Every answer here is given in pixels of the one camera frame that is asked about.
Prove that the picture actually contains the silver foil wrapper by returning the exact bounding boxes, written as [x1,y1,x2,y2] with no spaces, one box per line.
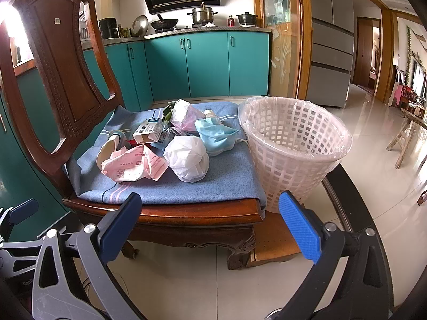
[150,128,177,152]

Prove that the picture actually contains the blue striped cloth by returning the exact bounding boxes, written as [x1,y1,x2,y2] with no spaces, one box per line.
[64,106,266,210]

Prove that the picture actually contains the light blue face mask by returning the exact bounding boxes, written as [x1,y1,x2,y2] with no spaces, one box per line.
[195,118,240,157]

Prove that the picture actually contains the silver refrigerator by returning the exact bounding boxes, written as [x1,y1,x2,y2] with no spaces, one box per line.
[307,0,355,108]

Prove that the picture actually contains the white medicine carton box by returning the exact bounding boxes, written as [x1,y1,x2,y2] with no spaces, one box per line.
[132,118,164,145]

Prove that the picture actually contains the pink paper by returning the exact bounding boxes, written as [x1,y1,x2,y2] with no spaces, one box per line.
[96,134,169,183]

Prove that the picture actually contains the red canister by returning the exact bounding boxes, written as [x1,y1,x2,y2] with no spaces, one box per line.
[227,15,235,27]

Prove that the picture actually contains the teal kitchen cabinets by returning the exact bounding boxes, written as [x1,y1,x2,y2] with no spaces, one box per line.
[0,30,271,241]

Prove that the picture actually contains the wooden glass sliding door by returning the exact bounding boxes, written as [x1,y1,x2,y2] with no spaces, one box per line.
[253,0,313,100]

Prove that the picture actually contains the white plastic waste basket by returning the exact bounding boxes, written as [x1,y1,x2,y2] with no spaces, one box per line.
[238,96,353,213]

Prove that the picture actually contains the pink translucent plastic bag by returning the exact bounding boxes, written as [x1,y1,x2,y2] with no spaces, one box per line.
[170,99,205,132]

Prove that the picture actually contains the black wok pan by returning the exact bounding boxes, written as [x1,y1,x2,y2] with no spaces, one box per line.
[151,14,179,31]

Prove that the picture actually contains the wooden bench table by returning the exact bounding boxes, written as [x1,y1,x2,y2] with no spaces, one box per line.
[386,108,426,169]

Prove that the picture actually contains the green leafy vegetable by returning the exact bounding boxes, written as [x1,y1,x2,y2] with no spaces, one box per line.
[162,101,175,124]

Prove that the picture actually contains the dark casserole pot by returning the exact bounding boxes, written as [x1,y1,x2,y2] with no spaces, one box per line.
[238,12,258,26]

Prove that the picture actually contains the carved dark wooden chair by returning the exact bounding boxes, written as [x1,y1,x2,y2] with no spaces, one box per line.
[1,0,263,269]

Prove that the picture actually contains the stainless steel stock pot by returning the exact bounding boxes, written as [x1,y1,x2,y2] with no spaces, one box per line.
[187,2,216,26]

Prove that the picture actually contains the red snack wrapper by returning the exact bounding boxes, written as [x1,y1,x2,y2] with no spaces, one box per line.
[128,139,138,147]

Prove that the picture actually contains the black air fryer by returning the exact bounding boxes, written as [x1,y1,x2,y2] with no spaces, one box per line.
[98,17,119,40]

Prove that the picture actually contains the steel pot lid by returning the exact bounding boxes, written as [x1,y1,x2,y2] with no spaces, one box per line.
[131,15,149,37]

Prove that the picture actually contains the white plastic bag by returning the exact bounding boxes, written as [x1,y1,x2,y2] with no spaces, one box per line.
[164,136,209,183]

